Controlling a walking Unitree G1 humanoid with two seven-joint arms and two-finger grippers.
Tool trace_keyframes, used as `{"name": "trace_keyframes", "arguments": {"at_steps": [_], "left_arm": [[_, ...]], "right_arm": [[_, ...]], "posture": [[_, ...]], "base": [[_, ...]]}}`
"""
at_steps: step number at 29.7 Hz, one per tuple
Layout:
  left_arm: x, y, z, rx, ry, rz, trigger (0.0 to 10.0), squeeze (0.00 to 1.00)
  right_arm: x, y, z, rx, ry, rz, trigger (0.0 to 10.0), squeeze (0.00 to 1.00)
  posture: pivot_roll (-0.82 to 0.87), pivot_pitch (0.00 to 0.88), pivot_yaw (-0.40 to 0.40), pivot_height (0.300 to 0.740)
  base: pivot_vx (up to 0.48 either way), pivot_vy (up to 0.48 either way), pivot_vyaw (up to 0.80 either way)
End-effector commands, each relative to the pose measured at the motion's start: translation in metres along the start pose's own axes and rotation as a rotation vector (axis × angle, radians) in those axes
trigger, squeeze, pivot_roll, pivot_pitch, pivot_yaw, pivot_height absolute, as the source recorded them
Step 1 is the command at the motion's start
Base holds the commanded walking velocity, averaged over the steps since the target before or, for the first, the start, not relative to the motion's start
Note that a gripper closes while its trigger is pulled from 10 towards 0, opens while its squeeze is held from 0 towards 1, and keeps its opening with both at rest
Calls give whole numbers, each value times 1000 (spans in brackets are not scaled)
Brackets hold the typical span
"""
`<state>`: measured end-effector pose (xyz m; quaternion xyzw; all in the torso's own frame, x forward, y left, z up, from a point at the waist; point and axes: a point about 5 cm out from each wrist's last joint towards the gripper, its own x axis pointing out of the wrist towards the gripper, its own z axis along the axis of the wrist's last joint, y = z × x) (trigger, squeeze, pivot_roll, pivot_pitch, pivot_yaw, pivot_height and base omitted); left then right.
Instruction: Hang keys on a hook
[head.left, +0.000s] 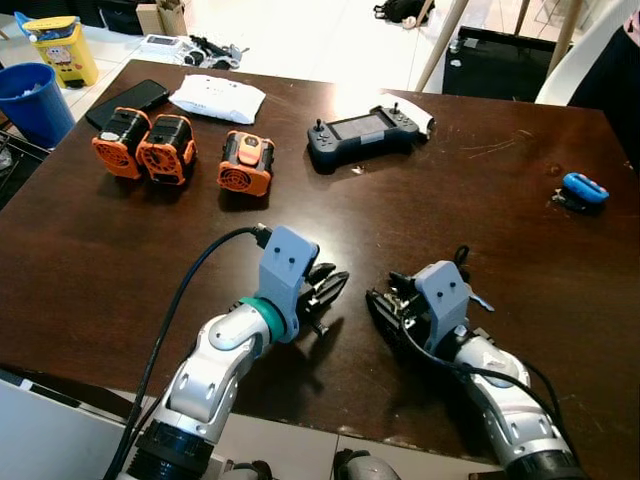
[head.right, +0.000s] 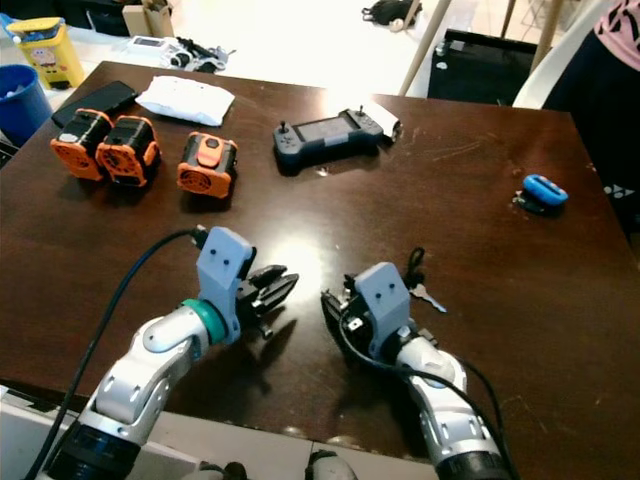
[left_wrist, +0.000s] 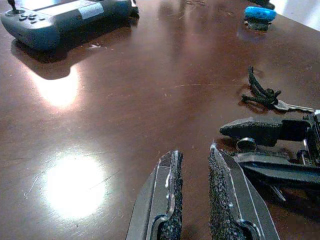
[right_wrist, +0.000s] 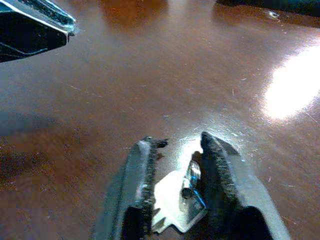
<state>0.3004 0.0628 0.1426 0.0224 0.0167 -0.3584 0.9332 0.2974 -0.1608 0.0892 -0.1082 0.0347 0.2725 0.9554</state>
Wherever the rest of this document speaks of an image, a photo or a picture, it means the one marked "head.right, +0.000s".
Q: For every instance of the wooden stand leg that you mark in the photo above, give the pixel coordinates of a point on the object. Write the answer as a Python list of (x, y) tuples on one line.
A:
[(548, 28), (426, 45)]

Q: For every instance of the black bag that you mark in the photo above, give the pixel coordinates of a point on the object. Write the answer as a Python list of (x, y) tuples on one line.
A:
[(392, 12)]

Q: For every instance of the white cabinet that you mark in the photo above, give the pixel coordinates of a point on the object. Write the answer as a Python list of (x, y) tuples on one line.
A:
[(28, 435)]

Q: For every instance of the white soft pouch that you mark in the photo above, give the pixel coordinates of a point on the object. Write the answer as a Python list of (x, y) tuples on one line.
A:
[(186, 100)]

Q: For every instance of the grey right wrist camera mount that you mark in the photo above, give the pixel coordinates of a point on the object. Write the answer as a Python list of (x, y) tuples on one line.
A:
[(382, 305)]

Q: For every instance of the white flat device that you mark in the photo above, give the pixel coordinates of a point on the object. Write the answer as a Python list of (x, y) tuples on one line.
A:
[(150, 47)]

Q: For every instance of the blue plastic bucket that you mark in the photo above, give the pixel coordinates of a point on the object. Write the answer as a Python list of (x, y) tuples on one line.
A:
[(22, 105)]

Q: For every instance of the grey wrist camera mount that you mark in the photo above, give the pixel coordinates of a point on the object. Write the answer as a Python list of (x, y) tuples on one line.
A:
[(224, 270), (382, 305)]

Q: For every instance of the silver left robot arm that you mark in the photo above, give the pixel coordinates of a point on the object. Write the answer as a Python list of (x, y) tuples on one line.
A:
[(150, 372)]

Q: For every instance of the white plastic chair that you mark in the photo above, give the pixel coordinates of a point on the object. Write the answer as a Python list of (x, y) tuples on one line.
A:
[(560, 55)]

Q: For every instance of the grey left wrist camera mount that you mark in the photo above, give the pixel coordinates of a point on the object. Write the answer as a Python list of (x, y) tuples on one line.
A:
[(224, 270)]

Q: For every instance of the black square case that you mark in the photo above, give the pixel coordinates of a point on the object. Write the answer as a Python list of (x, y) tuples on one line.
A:
[(482, 66)]

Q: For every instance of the black smartphone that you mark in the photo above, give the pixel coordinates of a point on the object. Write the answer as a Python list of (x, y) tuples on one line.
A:
[(96, 102)]

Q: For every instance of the silver key with black fob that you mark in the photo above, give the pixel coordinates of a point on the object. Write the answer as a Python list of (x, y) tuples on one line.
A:
[(416, 266)]

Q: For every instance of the black handheld controller with screen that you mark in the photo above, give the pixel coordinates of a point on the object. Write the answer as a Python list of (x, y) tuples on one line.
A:
[(328, 134)]

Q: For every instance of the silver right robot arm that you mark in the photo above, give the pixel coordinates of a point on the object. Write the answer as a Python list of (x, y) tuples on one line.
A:
[(445, 405)]

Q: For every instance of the person in dark trousers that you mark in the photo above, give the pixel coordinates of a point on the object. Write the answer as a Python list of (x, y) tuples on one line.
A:
[(605, 110)]

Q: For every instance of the black gadget pile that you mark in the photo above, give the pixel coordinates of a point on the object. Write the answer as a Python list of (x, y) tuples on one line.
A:
[(206, 54)]

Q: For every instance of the orange and black battery pack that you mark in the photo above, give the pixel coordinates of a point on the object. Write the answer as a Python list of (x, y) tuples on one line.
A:
[(208, 164), (80, 144), (128, 152)]

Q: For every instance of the white paper sheet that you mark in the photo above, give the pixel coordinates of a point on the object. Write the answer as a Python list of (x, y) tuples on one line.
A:
[(388, 120)]

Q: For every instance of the brown cardboard box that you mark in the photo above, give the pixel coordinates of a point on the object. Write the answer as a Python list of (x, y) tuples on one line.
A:
[(150, 18)]

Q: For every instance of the yellow cartoon print bin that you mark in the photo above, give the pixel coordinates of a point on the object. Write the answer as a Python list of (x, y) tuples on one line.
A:
[(46, 54)]

